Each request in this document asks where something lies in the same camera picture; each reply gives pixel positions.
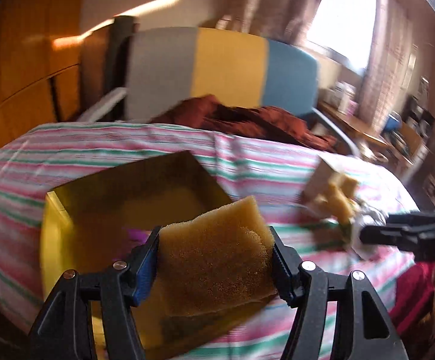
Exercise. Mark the gold metal tin box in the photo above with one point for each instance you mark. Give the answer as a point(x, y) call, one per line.
point(87, 224)

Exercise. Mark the tan sponge block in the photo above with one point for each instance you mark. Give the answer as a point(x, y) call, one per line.
point(333, 203)

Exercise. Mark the patterned beige curtain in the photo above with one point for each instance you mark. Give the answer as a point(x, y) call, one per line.
point(287, 21)

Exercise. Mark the beige medicine carton box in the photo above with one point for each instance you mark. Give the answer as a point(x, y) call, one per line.
point(314, 194)

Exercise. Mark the wooden side shelf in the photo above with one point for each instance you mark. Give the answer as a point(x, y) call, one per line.
point(353, 126)

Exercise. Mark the white product boxes on shelf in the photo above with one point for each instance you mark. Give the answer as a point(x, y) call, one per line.
point(341, 98)

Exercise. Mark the purple candy wrapper packet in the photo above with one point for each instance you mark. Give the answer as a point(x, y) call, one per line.
point(138, 235)

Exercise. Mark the red bedding at edge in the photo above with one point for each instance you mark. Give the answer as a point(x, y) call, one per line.
point(414, 295)

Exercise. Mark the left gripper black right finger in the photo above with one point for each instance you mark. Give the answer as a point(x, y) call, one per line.
point(290, 279)

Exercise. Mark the small brown sponge block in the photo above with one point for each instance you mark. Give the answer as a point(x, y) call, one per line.
point(348, 186)

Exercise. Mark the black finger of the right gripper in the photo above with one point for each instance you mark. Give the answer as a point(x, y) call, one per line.
point(406, 231)

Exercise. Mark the orange wooden wardrobe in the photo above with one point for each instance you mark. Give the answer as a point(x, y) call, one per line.
point(39, 60)

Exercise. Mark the dark red jacket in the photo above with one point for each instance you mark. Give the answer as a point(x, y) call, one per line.
point(269, 123)

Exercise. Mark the grey yellow blue armchair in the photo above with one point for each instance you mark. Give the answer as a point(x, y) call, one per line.
point(168, 65)

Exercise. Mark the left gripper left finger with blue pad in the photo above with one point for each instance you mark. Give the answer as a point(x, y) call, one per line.
point(139, 267)

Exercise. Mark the yellow sponge block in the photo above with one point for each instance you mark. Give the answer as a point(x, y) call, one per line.
point(217, 261)

